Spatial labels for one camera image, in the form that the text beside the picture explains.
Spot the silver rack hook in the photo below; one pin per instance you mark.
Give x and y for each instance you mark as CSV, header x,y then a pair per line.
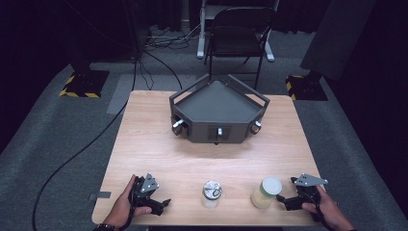
x,y
258,123
220,131
178,123

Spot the grey tape strip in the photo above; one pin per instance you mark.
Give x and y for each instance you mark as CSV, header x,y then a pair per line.
x,y
101,195

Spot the black folding chair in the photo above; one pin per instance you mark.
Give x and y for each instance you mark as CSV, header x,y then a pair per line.
x,y
239,35

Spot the glass jar with silver lid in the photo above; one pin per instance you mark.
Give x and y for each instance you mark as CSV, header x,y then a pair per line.
x,y
211,194

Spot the person's left hand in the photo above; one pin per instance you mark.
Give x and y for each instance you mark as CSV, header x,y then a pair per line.
x,y
120,208

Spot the person's right hand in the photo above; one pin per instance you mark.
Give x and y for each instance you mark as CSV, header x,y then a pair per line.
x,y
330,213

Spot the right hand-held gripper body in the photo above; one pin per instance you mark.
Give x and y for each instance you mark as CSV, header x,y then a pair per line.
x,y
309,192

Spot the black stand post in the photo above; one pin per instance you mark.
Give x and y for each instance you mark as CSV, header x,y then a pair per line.
x,y
134,29

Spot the dark grey tilted panel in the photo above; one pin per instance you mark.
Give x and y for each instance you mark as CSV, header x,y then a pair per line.
x,y
340,35

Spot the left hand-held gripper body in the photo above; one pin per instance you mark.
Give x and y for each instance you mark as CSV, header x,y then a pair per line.
x,y
144,192

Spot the yellowish jar with white lid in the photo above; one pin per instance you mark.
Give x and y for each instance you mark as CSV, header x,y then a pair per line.
x,y
264,194

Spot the black yellow-striped stand base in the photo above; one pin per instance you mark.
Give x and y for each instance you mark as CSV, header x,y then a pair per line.
x,y
86,84
306,88

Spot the dark grey corner rack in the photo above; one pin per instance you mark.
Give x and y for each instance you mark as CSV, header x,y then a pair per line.
x,y
218,102

